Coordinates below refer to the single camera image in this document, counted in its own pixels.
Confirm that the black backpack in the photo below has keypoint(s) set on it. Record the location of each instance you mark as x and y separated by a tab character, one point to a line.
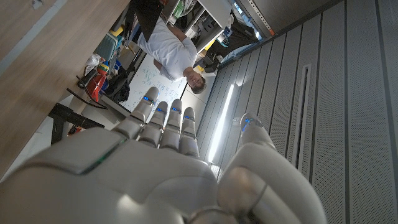
119	88

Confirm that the white shelf cabinet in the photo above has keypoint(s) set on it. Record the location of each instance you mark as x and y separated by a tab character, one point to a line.
214	12

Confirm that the linear ceiling air vent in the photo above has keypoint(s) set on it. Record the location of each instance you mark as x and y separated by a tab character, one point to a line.
303	109

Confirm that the teal box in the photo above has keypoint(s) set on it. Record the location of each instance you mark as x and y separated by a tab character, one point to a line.
105	46

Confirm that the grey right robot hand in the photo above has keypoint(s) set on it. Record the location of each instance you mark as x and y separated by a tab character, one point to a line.
140	180

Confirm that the red bowl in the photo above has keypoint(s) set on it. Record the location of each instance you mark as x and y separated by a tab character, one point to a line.
97	85

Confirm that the black hanging jacket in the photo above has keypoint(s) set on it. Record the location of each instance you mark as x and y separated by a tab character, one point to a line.
236	34

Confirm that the person in white shirt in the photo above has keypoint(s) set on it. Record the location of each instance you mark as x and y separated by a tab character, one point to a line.
171	49

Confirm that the whiteboard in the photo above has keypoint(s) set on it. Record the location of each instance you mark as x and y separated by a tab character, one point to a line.
146	81

